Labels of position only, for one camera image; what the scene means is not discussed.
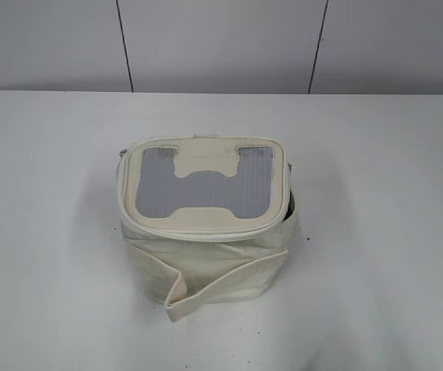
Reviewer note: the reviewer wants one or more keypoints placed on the cream fabric zipper bag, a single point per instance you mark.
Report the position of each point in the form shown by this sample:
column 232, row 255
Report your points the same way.
column 205, row 219

